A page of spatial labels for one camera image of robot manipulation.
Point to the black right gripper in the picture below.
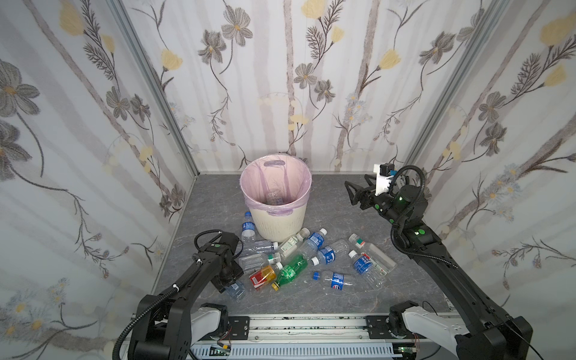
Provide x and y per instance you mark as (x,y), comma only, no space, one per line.
(366,195)

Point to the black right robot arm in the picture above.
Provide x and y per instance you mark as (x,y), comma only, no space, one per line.
(412,237)

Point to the white green label bottle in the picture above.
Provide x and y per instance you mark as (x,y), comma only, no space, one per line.
(289,246)

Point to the pink bin liner bag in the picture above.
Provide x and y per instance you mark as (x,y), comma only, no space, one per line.
(289,175)

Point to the pepsi bottle white cap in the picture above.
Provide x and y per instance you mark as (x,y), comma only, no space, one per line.
(368,268)

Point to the white slotted cable duct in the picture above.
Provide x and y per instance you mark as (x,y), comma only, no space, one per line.
(298,351)

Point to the small blue label bottle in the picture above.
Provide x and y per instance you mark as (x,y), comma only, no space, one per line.
(330,253)

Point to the upright blue label water bottle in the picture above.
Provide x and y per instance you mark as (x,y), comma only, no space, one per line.
(248,232)

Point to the clear bottle green red label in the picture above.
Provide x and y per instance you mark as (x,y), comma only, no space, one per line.
(372,254)

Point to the blue label bottle white cap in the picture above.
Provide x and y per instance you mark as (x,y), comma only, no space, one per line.
(312,244)

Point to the red yellow drink bottle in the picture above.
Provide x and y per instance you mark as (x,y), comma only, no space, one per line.
(264,276)

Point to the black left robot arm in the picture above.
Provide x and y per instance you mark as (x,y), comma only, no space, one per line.
(180,297)

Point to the cream plastic waste bin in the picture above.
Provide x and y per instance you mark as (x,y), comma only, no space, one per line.
(277,229)

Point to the pepsi bottle blue cap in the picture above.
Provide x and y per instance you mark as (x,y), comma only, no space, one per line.
(333,280)

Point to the green bottle lying centre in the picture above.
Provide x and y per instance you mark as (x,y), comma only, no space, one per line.
(290,272)

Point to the blue label water bottle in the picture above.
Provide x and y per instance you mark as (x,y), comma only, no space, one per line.
(236,291)
(248,232)

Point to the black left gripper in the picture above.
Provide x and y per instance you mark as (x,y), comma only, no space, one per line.
(229,277)

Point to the clear bottle lying left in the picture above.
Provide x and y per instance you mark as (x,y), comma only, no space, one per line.
(259,247)

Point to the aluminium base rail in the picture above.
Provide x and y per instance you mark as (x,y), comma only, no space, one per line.
(310,330)

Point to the clear bottle green cap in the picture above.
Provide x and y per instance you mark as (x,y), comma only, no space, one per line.
(257,261)

